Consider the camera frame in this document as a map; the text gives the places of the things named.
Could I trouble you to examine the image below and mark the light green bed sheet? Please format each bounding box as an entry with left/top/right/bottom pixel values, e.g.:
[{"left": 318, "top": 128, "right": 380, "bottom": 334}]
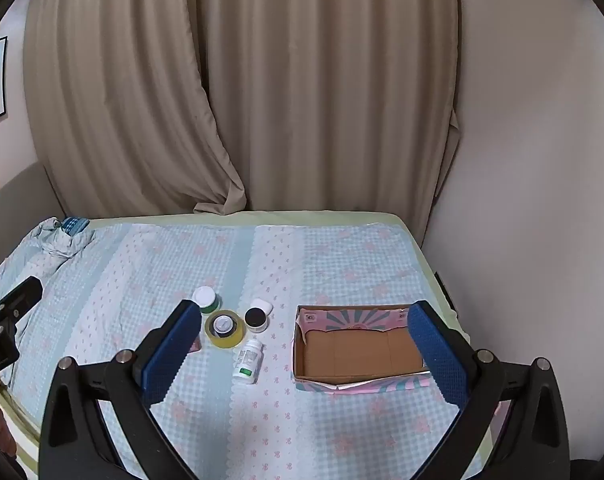
[{"left": 0, "top": 208, "right": 470, "bottom": 476}]

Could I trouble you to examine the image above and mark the yellowish clear tape roll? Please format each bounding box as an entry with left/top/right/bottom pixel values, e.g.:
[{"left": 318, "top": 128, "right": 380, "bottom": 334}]
[{"left": 204, "top": 310, "right": 247, "bottom": 349}]

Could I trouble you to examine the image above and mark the white bottle green label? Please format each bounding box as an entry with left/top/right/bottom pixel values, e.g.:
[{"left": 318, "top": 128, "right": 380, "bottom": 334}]
[{"left": 231, "top": 338, "right": 265, "bottom": 386}]

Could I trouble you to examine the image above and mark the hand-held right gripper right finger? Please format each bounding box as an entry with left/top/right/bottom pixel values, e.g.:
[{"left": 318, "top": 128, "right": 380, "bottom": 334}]
[{"left": 406, "top": 300, "right": 570, "bottom": 480}]

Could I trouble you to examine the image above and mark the crumpled light blue cloth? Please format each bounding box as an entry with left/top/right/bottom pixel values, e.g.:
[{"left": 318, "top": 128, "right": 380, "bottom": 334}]
[{"left": 29, "top": 216, "right": 93, "bottom": 262}]

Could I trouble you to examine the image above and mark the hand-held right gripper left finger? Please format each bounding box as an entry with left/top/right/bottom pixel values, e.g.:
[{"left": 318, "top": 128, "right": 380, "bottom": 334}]
[{"left": 38, "top": 299, "right": 205, "bottom": 480}]

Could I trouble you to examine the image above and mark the pink teal cardboard box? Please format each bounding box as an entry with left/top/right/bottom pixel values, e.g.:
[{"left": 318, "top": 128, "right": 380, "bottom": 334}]
[{"left": 292, "top": 303, "right": 433, "bottom": 396}]

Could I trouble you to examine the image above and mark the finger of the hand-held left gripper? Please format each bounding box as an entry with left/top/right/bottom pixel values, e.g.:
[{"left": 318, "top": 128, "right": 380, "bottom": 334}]
[{"left": 0, "top": 276, "right": 43, "bottom": 319}]

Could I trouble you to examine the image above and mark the grey padded headboard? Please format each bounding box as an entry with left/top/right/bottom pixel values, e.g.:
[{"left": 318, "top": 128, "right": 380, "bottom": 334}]
[{"left": 0, "top": 160, "right": 66, "bottom": 281}]

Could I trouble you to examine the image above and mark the black lid white jar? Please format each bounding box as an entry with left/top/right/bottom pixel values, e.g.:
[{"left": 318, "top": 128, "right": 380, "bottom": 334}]
[{"left": 244, "top": 307, "right": 272, "bottom": 334}]

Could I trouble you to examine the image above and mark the blue pink printed blanket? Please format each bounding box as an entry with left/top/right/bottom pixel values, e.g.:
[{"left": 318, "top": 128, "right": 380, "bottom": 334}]
[{"left": 0, "top": 212, "right": 465, "bottom": 480}]

